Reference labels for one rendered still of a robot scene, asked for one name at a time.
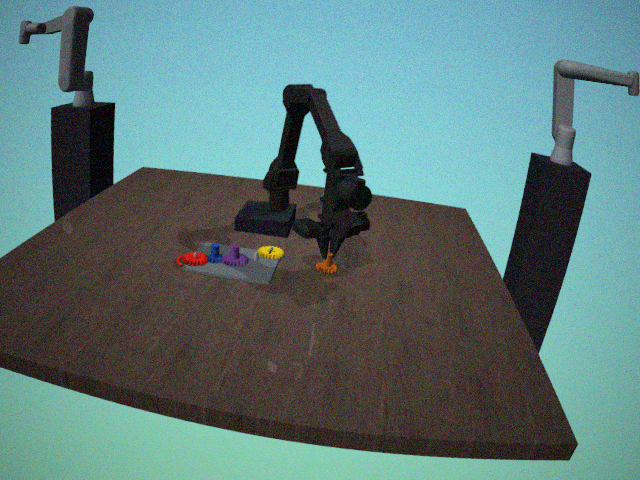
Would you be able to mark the orange gear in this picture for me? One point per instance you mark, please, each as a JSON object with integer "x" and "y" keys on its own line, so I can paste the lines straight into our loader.
{"x": 327, "y": 265}

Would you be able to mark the purple gear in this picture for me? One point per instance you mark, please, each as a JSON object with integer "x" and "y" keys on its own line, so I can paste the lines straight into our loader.
{"x": 235, "y": 259}

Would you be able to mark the red gear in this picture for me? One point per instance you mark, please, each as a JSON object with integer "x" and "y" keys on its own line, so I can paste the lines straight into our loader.
{"x": 189, "y": 258}

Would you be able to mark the yellow gear with black stripe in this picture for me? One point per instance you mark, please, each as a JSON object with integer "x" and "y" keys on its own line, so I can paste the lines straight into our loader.
{"x": 271, "y": 254}

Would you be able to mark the blue gear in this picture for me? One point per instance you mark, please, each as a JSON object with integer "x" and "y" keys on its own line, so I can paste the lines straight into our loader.
{"x": 214, "y": 256}

